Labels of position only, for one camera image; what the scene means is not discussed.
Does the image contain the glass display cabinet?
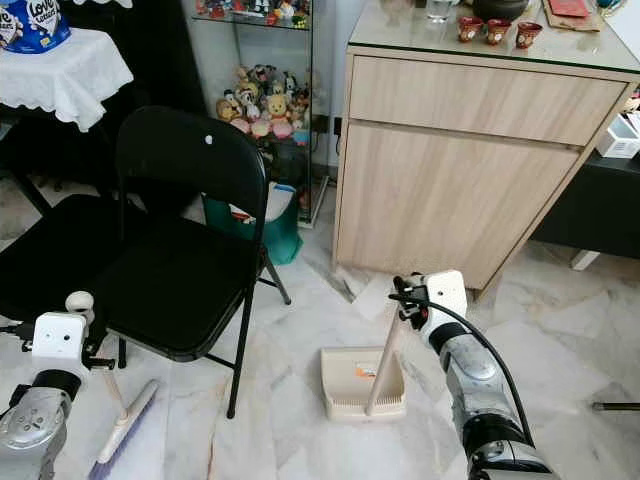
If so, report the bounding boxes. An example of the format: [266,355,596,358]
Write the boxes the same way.
[182,0,339,229]

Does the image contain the teal plastic bin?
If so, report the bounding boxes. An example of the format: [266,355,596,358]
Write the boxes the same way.
[202,180,304,266]

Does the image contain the small figurines row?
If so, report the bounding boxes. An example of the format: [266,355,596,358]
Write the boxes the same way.
[195,0,311,26]

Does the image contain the black low console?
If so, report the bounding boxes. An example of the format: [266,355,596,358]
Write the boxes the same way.
[528,150,640,263]

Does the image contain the white lace tablecloth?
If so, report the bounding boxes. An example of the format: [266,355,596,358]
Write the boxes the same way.
[0,27,135,133]

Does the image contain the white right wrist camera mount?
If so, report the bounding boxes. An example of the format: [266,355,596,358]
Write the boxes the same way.
[422,269,470,323]

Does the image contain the black fabric bag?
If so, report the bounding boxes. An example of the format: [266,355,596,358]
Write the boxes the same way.
[0,193,123,323]

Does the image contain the pale pink long-handled broom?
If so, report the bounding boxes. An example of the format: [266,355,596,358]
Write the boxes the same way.
[63,290,162,480]

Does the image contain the white plastic basket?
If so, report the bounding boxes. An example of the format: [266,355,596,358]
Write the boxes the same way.
[594,108,640,161]

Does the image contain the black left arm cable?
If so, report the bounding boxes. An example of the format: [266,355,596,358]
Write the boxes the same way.
[0,320,36,349]

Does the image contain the black folding chair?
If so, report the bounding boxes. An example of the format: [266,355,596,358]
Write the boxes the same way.
[98,104,293,421]

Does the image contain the dark round teapot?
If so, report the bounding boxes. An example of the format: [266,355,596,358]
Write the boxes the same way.
[472,0,532,23]

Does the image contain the beige long-handled dustpan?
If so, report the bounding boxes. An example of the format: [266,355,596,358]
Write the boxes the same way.
[320,298,409,424]

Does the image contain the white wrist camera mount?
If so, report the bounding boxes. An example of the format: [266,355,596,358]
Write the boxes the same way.
[31,311,89,363]
[422,269,470,323]

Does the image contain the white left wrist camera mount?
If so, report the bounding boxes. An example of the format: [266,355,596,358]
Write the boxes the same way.
[31,311,89,363]

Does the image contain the brown tray red booklet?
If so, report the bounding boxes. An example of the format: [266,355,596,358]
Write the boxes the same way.
[541,0,607,33]

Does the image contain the light wood cabinet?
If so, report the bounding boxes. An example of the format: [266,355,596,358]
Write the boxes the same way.
[330,0,640,298]

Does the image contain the clear drinking glass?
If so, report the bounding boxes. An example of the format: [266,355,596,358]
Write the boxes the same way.
[423,0,459,23]

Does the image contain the blue printed snack bag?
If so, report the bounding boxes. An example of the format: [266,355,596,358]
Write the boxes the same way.
[0,0,74,55]

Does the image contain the plush toy heap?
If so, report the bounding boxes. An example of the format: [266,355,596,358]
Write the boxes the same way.
[213,63,313,148]

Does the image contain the red ceramic cup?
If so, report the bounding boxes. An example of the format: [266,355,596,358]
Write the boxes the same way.
[457,15,484,43]
[485,18,513,46]
[515,21,545,50]

